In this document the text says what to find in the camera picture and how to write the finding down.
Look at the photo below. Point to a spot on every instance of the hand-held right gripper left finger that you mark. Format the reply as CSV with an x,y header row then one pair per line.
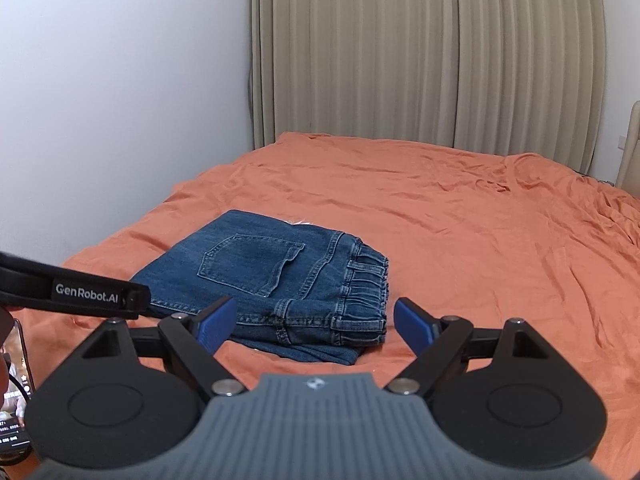
x,y
217,327

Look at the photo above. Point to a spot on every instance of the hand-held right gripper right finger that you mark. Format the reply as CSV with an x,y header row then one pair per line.
x,y
410,322

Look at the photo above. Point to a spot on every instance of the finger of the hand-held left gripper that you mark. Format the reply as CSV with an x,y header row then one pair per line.
x,y
137,301

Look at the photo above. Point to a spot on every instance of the blue denim pants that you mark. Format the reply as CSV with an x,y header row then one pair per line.
x,y
260,265

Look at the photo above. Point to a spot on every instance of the orange bed sheet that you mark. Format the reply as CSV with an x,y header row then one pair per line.
x,y
425,240

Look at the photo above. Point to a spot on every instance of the black smartphone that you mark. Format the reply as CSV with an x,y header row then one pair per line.
x,y
17,410

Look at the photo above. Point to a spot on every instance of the beige pleated curtain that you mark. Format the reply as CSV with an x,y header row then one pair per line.
x,y
375,50

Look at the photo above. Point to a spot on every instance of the beige upholstered headboard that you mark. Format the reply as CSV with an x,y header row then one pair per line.
x,y
631,150

